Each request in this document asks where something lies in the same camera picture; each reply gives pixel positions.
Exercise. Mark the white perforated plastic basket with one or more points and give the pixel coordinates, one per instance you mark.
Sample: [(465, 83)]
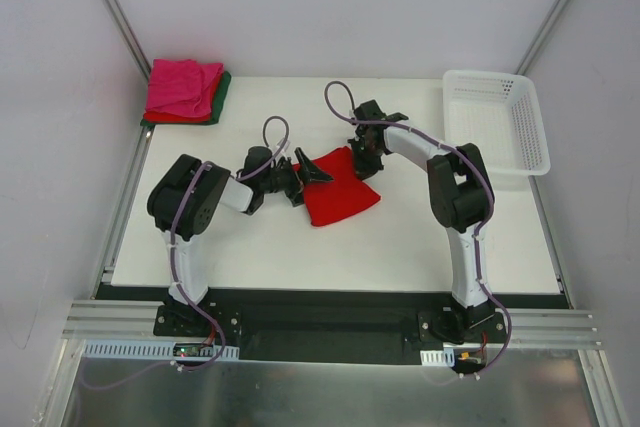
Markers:
[(500, 114)]

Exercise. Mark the aluminium frame post left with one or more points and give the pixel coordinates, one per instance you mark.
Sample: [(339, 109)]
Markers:
[(131, 42)]

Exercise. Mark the folded green t shirt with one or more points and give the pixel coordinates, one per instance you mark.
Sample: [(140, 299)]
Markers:
[(217, 106)]

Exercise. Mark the aluminium frame post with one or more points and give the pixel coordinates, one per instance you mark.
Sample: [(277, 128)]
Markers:
[(543, 36), (131, 42)]

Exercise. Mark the white slotted cable duct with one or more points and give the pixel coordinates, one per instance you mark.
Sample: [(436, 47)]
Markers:
[(157, 350)]

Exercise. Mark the folded pink t shirt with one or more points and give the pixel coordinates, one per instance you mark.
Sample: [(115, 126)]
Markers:
[(169, 71)]

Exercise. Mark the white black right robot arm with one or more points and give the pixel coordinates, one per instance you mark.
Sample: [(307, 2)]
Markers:
[(461, 200)]

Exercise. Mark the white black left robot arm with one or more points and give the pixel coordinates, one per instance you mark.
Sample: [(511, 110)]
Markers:
[(183, 205)]

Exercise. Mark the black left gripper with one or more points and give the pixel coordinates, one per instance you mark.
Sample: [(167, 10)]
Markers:
[(295, 186)]

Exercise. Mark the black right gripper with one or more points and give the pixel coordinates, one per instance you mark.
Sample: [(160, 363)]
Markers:
[(366, 156)]

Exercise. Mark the aluminium frame post right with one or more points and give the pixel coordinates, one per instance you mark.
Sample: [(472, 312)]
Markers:
[(543, 36)]

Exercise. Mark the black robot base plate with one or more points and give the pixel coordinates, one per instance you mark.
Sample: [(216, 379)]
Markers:
[(380, 328)]

